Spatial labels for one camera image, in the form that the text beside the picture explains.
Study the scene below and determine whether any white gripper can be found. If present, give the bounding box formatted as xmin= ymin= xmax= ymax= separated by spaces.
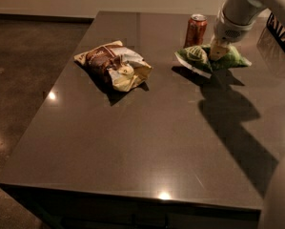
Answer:
xmin=210 ymin=8 xmax=255 ymax=61

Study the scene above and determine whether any green jalapeno chip bag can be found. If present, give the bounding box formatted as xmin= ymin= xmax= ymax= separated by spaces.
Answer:
xmin=174 ymin=44 xmax=252 ymax=78

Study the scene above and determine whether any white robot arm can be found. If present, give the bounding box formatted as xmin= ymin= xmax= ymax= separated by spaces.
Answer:
xmin=210 ymin=0 xmax=285 ymax=61

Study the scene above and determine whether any red coke can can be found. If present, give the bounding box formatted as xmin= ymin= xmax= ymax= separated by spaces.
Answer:
xmin=184 ymin=14 xmax=208 ymax=48

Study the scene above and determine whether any brown and white chip bag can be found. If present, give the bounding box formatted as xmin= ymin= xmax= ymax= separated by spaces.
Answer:
xmin=74 ymin=41 xmax=153 ymax=93

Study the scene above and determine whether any black wire basket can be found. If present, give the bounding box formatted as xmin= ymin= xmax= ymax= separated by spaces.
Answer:
xmin=267 ymin=13 xmax=285 ymax=52

